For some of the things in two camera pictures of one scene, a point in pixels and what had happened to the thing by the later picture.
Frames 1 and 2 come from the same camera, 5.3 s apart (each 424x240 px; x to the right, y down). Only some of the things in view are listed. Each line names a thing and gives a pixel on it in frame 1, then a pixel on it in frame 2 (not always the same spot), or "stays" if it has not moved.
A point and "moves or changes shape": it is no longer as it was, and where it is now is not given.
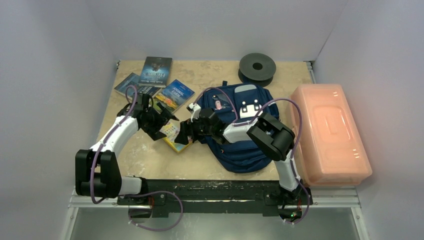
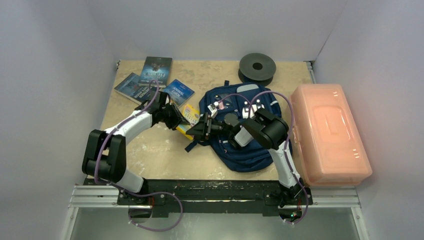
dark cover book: x=156 y=71 stays
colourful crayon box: x=171 y=130 moves or changes shape
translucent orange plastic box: x=330 y=151 stays
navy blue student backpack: x=236 y=103 stays
